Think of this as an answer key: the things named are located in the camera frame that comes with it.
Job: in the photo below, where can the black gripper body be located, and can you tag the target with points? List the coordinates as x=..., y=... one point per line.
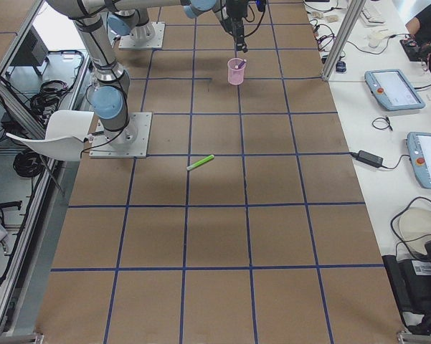
x=235, y=11

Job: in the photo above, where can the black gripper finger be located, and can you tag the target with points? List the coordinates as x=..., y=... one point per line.
x=240, y=43

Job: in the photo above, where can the purple highlighter pen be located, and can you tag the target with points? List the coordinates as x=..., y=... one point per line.
x=241, y=64

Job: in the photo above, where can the pink mesh cup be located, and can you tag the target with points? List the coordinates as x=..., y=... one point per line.
x=235, y=77

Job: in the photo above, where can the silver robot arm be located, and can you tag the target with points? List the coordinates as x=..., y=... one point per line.
x=86, y=16
x=133, y=23

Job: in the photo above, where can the white paper cup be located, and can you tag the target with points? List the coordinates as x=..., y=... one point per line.
x=375, y=39

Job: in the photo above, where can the green highlighter pen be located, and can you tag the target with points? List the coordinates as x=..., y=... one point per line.
x=200, y=162

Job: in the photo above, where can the far teach pendant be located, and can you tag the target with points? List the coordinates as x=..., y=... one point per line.
x=392, y=90

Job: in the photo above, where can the teach pendant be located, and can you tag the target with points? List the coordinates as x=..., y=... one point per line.
x=419, y=147
x=392, y=90

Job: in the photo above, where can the black power adapter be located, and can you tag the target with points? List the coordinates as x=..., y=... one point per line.
x=368, y=158

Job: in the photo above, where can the person at desk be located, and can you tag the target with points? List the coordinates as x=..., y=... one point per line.
x=420, y=26

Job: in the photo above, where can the white plastic chair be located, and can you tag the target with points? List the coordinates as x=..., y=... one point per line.
x=64, y=137

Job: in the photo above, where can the near teach pendant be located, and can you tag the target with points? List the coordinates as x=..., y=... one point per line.
x=419, y=147

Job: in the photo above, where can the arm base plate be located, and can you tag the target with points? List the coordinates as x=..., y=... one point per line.
x=131, y=143
x=147, y=37

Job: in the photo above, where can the aluminium frame post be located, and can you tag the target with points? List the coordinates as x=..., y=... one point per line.
x=347, y=25

